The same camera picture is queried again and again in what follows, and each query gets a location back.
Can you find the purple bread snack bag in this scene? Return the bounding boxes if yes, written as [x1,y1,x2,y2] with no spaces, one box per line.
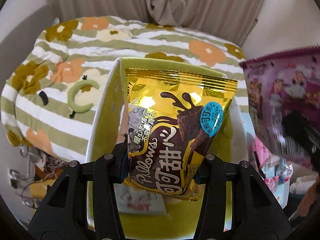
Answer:
[239,45,320,172]

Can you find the gold chocolate pillows bag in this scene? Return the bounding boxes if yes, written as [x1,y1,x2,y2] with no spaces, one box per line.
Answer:
[124,69,238,200]

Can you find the person right hand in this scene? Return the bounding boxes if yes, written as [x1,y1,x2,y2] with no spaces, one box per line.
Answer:
[297,176,319,217]

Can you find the pink snack packet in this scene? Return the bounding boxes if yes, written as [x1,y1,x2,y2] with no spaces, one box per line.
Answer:
[252,136,271,168]

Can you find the blue daisy tablecloth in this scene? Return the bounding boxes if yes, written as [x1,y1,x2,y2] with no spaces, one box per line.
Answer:
[241,113,293,208]

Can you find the grey white snack bag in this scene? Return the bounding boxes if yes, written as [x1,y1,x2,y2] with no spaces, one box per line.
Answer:
[114,184,167,215]

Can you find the green cardboard box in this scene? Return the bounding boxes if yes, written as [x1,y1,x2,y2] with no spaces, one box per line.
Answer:
[86,57,247,239]

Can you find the beige curtain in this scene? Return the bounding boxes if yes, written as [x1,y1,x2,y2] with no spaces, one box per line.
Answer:
[47,0,264,45]

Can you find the grey upholstered headboard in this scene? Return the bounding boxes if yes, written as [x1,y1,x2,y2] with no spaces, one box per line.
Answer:
[0,3,51,95]

